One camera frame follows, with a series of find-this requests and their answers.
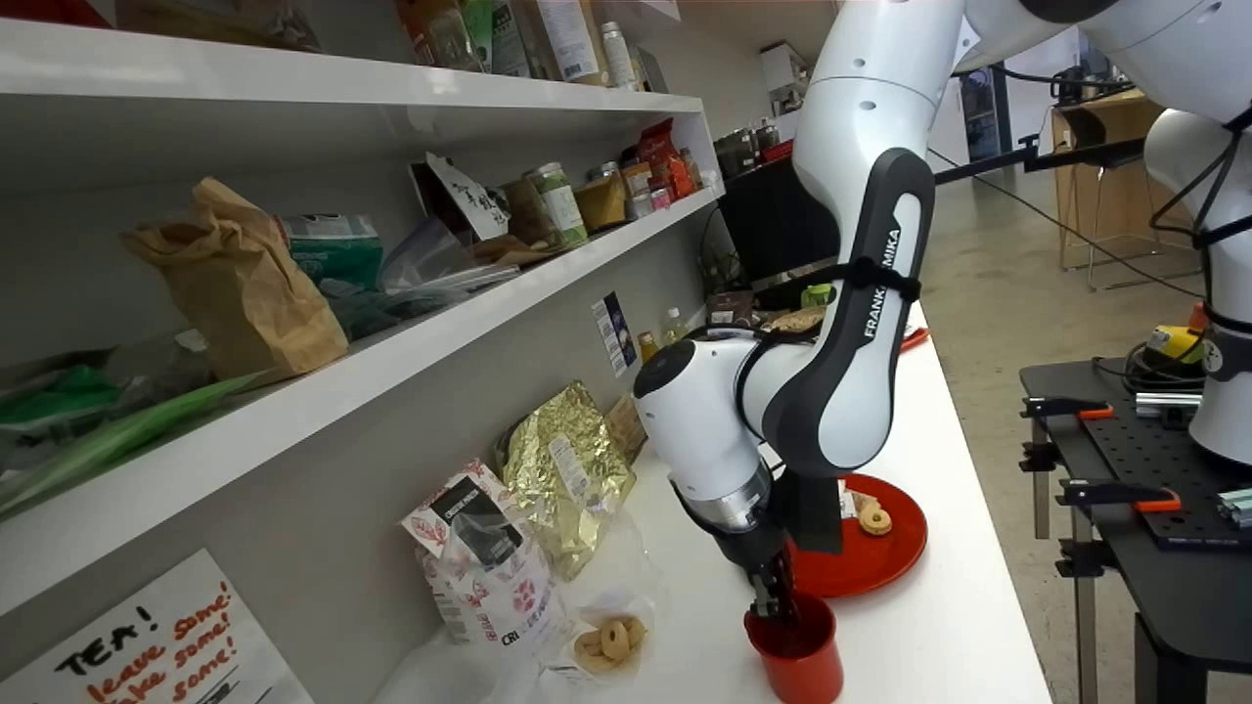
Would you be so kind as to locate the round beige cookie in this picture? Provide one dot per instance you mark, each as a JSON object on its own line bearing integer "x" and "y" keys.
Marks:
{"x": 869, "y": 513}

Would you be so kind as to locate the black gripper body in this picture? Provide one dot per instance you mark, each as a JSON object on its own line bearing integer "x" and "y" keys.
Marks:
{"x": 767, "y": 529}

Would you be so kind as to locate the white wall shelf unit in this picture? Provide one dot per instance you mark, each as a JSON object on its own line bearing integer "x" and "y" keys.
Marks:
{"x": 391, "y": 325}

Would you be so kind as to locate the handwritten tea paper sign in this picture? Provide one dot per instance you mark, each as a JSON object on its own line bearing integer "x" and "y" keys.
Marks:
{"x": 142, "y": 646}

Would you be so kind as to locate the wooden cabinet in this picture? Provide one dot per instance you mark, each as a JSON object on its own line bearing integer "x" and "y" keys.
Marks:
{"x": 1109, "y": 164}

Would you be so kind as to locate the yellow tool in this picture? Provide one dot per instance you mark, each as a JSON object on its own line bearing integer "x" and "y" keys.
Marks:
{"x": 1174, "y": 342}

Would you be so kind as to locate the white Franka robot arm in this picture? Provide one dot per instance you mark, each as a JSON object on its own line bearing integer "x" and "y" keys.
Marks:
{"x": 861, "y": 170}

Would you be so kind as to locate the gold foil bag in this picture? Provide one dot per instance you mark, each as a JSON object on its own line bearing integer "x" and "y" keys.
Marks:
{"x": 567, "y": 476}

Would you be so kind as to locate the white red patterned bag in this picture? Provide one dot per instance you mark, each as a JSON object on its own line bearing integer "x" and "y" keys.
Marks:
{"x": 481, "y": 561}

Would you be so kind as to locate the red small box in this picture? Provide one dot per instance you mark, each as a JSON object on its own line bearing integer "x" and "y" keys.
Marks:
{"x": 667, "y": 164}

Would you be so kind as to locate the green flat packets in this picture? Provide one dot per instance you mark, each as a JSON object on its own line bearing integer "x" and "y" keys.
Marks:
{"x": 80, "y": 423}

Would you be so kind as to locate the red plate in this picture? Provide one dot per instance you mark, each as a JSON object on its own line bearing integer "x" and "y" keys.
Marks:
{"x": 884, "y": 561}

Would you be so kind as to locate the white carton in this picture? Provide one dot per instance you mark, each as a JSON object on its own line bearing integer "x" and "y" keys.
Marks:
{"x": 567, "y": 38}

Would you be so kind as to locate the green cardboard box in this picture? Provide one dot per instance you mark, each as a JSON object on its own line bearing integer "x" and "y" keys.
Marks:
{"x": 335, "y": 247}

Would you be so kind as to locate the green lid jar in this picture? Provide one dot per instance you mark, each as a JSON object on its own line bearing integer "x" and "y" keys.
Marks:
{"x": 561, "y": 201}

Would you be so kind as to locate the white black printed box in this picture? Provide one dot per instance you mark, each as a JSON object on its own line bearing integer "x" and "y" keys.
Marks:
{"x": 457, "y": 197}

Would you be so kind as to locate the white plastic bottle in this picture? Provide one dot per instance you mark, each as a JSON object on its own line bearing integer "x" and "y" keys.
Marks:
{"x": 620, "y": 55}

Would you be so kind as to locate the black work table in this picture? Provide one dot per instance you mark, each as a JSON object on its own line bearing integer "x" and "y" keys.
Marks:
{"x": 1149, "y": 510}

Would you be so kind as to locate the clear bag of cookies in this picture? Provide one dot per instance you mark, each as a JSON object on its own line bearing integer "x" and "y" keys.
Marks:
{"x": 611, "y": 643}

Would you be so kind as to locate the tan food container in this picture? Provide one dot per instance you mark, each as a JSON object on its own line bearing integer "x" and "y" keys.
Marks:
{"x": 605, "y": 201}

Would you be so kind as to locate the red cup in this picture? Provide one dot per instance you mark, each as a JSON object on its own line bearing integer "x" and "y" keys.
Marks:
{"x": 804, "y": 667}

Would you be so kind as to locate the brown paper bag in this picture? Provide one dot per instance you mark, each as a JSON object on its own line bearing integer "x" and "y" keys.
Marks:
{"x": 239, "y": 278}

